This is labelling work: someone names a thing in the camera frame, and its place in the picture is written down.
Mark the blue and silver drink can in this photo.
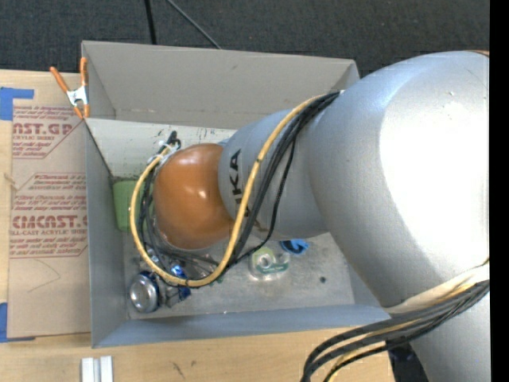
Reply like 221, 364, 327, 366
127, 269, 192, 314

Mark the light green cup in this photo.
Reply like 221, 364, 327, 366
112, 179, 154, 232

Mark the clear tape dispenser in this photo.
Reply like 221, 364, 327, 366
247, 248, 292, 281

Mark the grey metal bin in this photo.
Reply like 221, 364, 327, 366
80, 40, 393, 349

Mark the small blue crumpled piece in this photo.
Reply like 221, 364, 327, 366
279, 238, 310, 255

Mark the brown cardboard board, red print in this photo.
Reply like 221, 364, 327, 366
0, 68, 93, 344

